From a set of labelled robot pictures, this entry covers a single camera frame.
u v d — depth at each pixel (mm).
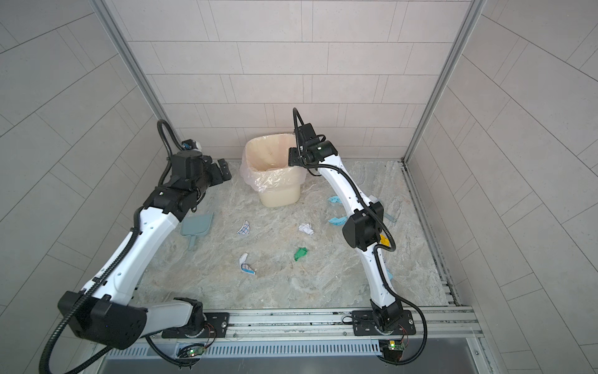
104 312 361
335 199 1011
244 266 820
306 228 914
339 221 937
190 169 536
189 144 619
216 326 703
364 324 709
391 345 689
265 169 805
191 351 654
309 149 676
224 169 667
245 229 913
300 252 852
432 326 734
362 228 599
